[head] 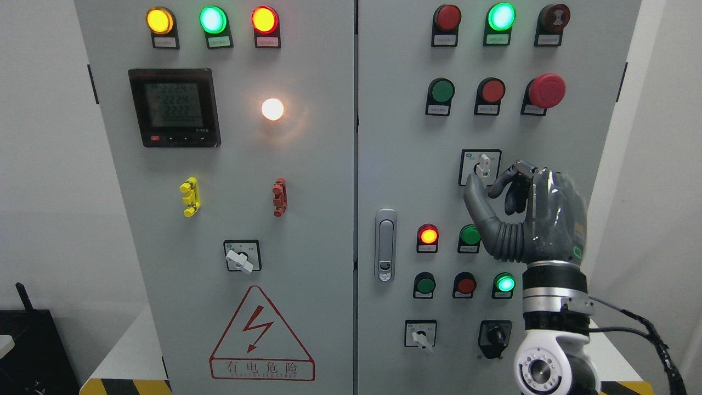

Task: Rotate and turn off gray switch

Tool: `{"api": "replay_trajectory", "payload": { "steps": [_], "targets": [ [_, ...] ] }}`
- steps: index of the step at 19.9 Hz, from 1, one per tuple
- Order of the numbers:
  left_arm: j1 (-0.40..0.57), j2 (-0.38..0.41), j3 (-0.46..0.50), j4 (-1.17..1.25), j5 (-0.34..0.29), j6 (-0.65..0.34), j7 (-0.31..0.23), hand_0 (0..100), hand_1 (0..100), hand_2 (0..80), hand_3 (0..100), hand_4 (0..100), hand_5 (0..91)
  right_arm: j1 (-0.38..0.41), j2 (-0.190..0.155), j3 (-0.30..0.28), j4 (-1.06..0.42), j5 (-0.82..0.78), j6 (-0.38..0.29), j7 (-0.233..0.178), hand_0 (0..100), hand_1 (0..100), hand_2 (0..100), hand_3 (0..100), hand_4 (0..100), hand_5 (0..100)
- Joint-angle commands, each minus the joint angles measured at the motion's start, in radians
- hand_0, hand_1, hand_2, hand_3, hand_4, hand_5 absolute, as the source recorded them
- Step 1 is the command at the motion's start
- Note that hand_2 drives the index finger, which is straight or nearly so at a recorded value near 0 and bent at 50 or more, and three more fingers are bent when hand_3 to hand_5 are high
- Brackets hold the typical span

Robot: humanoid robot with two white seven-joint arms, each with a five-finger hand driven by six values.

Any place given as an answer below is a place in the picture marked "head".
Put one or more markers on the gray robotic hand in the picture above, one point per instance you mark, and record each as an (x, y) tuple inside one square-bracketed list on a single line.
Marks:
[(529, 214)]

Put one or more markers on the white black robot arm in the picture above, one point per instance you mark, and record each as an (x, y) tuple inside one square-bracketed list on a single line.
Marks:
[(551, 359)]

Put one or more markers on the lower lit green button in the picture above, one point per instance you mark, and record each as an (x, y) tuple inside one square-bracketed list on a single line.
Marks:
[(503, 286)]

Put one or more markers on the middle green indicator light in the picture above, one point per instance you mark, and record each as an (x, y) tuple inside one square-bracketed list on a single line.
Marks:
[(469, 239)]

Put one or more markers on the green indicator light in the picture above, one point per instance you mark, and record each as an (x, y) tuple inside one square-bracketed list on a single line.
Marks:
[(469, 239), (215, 24)]

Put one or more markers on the lower red push button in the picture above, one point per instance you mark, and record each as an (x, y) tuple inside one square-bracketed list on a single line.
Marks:
[(464, 285)]

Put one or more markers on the lit red indicator light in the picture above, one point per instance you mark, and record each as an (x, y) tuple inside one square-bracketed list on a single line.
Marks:
[(427, 238)]

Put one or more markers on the red emergency stop button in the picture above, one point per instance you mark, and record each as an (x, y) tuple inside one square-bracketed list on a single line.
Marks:
[(542, 93)]

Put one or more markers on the lower green push button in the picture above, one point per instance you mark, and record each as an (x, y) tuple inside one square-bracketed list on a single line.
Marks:
[(424, 285)]

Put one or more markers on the second row red push button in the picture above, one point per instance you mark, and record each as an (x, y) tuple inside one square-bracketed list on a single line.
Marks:
[(489, 94)]

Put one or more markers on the second row green push button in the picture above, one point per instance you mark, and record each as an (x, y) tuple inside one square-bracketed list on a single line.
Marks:
[(440, 94)]

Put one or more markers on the dark red buzzer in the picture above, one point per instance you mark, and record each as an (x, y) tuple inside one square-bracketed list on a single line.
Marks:
[(551, 23)]

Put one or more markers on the top right green lit indicator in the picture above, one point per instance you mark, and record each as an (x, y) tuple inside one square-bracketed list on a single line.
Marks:
[(498, 25)]

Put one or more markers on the top right red indicator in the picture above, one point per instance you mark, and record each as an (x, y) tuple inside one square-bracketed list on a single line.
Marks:
[(445, 26)]

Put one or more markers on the gray electrical control cabinet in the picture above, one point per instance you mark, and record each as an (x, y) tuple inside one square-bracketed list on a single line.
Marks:
[(353, 77)]

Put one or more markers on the red door clip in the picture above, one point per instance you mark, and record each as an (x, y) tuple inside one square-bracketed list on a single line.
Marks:
[(279, 197)]

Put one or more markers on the white glowing indicator light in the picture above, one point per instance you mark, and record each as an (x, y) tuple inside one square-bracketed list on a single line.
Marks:
[(272, 109)]

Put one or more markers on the red triangle warning sticker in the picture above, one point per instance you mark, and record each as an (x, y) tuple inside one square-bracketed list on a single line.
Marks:
[(258, 344)]

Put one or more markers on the top left red indicator light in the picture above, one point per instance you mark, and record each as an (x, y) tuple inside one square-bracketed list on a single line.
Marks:
[(265, 23)]

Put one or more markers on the yellow door clip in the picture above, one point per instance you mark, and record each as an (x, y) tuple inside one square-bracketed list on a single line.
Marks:
[(191, 196)]

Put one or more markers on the black digital power meter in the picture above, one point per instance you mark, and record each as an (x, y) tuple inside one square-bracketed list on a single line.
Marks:
[(176, 108)]

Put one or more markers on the top left green indicator light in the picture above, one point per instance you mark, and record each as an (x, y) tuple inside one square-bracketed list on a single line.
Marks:
[(215, 24)]

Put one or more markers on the yellow indicator light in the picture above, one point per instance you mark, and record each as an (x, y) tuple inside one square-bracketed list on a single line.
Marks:
[(163, 27)]

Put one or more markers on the black box with antenna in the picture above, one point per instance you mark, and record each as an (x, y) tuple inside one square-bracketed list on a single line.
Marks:
[(37, 363)]

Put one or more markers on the black key switch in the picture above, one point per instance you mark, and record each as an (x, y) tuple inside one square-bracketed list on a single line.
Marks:
[(494, 336)]

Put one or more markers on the silver door handle lock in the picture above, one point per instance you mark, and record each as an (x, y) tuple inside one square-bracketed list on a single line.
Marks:
[(385, 238)]

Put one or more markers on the left door gray rotary switch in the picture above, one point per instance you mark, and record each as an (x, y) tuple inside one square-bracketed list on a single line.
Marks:
[(242, 255)]

